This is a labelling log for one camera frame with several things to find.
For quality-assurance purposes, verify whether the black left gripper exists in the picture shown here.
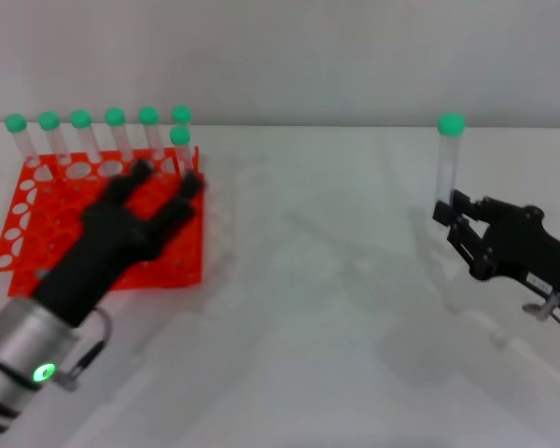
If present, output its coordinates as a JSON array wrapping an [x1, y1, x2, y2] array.
[[31, 159, 206, 329]]

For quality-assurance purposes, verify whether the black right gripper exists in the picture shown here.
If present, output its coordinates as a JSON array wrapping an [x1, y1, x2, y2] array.
[[431, 189, 560, 324]]

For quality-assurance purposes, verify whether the green capped labelled test tube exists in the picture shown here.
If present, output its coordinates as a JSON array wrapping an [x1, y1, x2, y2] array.
[[436, 112, 467, 206]]

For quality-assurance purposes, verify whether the orange test tube rack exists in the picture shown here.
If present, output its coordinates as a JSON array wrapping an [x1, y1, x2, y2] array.
[[0, 146, 206, 300]]

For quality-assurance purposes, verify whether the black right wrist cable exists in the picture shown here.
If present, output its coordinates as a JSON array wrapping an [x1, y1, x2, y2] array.
[[521, 292, 560, 342]]

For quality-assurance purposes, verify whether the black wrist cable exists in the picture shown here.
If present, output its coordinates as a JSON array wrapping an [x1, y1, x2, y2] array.
[[58, 308, 114, 394], [521, 292, 560, 342]]

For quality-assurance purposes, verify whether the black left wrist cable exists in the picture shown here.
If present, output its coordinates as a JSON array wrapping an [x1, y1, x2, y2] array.
[[58, 308, 114, 394]]

